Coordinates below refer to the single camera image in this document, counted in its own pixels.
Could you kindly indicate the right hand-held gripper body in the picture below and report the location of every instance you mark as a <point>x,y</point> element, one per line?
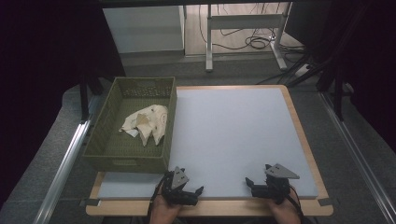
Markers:
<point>275,189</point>

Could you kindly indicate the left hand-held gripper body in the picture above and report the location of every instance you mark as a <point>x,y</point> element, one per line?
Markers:
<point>179,194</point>

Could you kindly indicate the olive green plastic basket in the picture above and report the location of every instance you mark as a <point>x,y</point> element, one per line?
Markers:
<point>124,149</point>

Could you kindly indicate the cream printed cloth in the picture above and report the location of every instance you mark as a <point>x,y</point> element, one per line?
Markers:
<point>152,121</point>

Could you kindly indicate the person's left hand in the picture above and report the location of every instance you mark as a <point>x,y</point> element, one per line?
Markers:
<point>163,213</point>

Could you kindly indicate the person's right hand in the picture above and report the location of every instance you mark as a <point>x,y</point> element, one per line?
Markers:
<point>288,213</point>

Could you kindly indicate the black tape piece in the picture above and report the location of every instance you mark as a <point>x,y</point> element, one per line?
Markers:
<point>90,202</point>
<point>326,201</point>

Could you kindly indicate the pale grey foam mat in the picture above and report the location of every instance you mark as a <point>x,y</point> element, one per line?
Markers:
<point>230,133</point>

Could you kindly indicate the black stand leg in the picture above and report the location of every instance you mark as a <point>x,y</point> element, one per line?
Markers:
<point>84,99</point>
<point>338,99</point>

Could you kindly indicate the white power strip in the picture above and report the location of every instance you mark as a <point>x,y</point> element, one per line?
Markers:
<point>302,70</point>

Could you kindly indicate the dark curtain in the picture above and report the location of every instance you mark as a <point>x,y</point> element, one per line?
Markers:
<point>40,77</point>
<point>370,62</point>

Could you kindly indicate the white cabinet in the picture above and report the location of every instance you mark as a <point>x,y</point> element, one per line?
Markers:
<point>143,29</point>

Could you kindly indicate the aluminium rail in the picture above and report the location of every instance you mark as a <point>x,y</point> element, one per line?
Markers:
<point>63,171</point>
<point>358,155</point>

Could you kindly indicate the white metal desk frame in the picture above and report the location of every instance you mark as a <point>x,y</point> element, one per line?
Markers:
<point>246,21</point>

